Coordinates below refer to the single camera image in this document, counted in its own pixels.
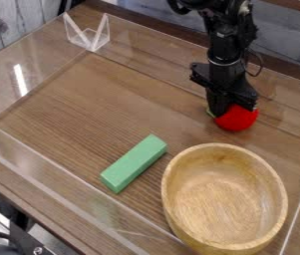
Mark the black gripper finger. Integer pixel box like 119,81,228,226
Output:
206,89,228,117
226,97,257,112

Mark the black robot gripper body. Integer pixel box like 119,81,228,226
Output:
190,60,258,99

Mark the red plush fruit green leaf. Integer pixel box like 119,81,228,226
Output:
206,105,258,131

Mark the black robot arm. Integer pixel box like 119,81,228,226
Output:
166,0,258,118

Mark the green rectangular block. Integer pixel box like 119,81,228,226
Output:
101,134,166,193

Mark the wooden oval bowl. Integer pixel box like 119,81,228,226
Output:
161,142,288,255

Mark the clear acrylic tray enclosure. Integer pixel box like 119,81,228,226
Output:
0,7,300,255

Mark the black metal frame bracket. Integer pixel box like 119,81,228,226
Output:
8,211,57,255

